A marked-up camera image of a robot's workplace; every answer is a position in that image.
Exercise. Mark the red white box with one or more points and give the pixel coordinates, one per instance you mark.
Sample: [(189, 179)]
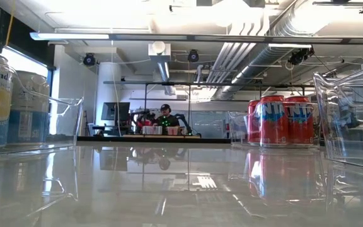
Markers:
[(152, 130), (172, 130)]

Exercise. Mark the black background table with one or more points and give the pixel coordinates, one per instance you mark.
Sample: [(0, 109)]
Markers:
[(90, 138)]

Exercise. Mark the clear plastic bin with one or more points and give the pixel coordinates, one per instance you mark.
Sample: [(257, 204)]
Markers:
[(65, 126), (358, 151), (239, 132)]

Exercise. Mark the red Fanta can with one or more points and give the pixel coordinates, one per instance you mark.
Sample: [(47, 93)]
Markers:
[(273, 132), (300, 132), (253, 126)]

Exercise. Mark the black background rig frame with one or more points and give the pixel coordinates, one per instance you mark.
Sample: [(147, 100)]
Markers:
[(189, 94)]

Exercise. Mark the black background robot arm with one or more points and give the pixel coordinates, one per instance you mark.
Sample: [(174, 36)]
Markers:
[(139, 118), (184, 121)]

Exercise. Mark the round black ceiling camera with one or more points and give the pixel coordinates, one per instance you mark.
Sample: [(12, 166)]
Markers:
[(193, 56), (89, 59)]

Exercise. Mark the silver ventilation duct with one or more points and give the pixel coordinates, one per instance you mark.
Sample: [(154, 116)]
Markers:
[(263, 56)]

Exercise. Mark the frosted glass partition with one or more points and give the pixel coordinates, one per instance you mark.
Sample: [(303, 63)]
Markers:
[(213, 124)]

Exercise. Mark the black hanging camera cluster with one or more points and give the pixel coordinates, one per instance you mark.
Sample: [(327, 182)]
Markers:
[(298, 56)]

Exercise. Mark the white ceiling pipes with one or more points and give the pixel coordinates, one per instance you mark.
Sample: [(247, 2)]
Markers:
[(228, 60)]

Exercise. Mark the long horizontal light bar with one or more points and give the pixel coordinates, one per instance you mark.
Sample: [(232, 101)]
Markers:
[(74, 36)]

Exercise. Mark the person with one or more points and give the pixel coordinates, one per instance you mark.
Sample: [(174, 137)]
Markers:
[(166, 121)]

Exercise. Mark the black computer monitor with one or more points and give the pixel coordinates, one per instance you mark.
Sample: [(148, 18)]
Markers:
[(115, 111)]

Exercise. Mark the black ceiling bracket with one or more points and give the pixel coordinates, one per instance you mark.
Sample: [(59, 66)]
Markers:
[(339, 3)]

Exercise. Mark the white box ceiling lamp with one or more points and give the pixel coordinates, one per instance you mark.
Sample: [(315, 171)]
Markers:
[(159, 52)]

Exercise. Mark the white round column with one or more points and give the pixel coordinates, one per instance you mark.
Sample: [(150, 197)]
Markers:
[(107, 79)]

